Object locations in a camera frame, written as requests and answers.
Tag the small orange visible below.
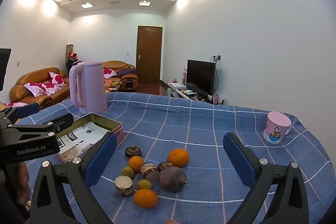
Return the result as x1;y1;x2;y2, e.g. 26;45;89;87
168;148;190;168
128;156;145;173
134;189;159;208

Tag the dark coffee table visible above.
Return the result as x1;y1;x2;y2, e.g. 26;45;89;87
104;80;122;93

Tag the large purple passion fruit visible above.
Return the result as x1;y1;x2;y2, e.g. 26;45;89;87
160;166;188;193

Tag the white television stand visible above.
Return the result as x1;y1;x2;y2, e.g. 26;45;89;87
166;82;218;104

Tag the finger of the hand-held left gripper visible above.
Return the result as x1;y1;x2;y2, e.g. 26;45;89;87
0;113;74;147
0;102;41;126

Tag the dark wrinkled passion fruit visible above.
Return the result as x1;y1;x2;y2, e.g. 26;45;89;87
125;146;142;158

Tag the brown leather loveseat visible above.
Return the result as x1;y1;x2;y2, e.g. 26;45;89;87
103;61;139;89

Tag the black flat television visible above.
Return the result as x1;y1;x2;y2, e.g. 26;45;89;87
186;59;216;95

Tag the tall patterned scroll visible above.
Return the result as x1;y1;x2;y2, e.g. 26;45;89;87
66;45;74;67

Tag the brown longan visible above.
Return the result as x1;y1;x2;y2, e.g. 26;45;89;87
137;179;153;190
121;166;134;178

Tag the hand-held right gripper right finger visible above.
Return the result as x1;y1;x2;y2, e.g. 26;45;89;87
223;132;310;224

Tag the pink metal tin box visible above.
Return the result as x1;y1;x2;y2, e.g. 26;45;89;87
54;113;124;163

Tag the pink electric kettle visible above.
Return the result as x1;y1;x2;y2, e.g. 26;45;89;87
69;60;108;115

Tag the brown wooden door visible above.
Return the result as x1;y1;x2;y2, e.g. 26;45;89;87
136;26;163;83

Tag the blue checked tablecloth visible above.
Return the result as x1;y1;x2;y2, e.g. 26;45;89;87
20;92;332;224

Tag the brown leather sofa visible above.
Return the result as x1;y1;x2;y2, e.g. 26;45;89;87
10;67;70;109

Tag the printed paper sheet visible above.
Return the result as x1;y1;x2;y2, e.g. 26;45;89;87
56;122;111;161

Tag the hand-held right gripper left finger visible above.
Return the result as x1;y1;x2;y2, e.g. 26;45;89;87
30;132;118;224

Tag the pink cartoon mug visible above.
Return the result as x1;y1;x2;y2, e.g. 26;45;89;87
263;112;292;145

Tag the purple blanket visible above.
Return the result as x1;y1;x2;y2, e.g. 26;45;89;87
115;68;137;77

